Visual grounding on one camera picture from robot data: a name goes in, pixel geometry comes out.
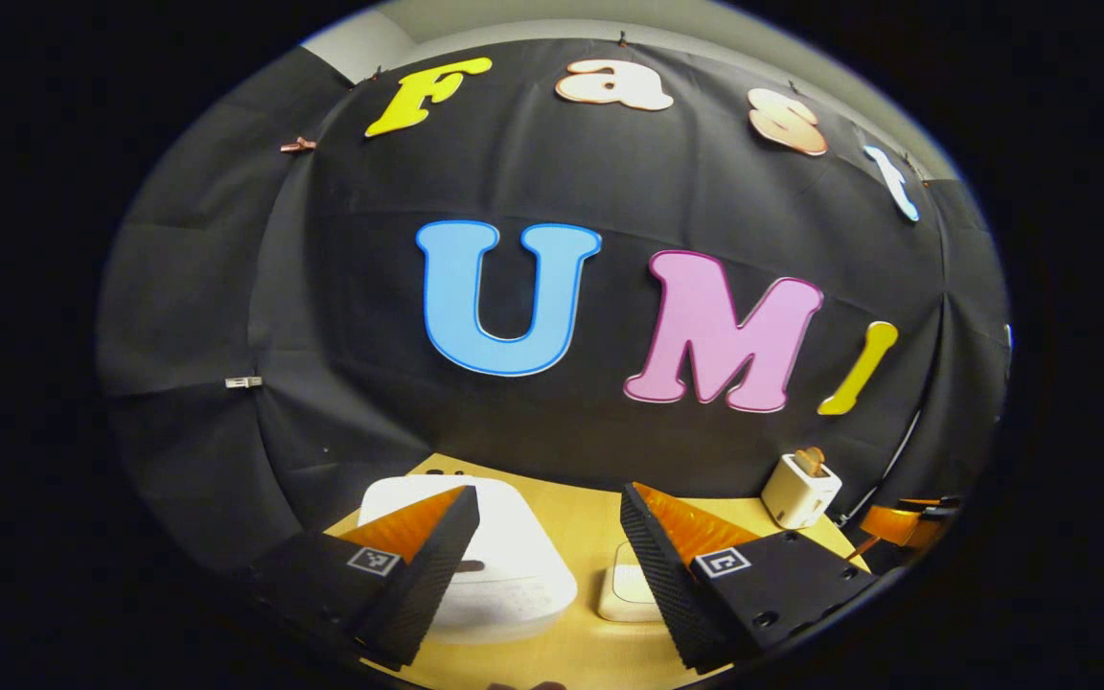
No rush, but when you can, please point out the white toaster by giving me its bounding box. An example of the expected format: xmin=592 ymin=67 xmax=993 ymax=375
xmin=761 ymin=453 xmax=842 ymax=530

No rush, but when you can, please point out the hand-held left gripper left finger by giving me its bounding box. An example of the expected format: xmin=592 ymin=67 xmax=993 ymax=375
xmin=250 ymin=485 xmax=481 ymax=670

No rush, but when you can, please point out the white cable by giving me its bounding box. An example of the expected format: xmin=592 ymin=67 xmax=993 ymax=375
xmin=842 ymin=410 xmax=924 ymax=525

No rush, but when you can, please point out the clear plastic container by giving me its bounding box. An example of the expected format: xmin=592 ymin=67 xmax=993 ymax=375
xmin=597 ymin=541 xmax=668 ymax=622

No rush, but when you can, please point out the white rice cooker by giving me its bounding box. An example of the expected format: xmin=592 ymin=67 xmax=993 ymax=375
xmin=357 ymin=474 xmax=579 ymax=645

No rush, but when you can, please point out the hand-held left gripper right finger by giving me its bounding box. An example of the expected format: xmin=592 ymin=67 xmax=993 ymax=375
xmin=619 ymin=482 xmax=884 ymax=675

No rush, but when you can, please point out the black backdrop cloth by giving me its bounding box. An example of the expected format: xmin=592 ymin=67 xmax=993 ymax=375
xmin=97 ymin=38 xmax=1011 ymax=576

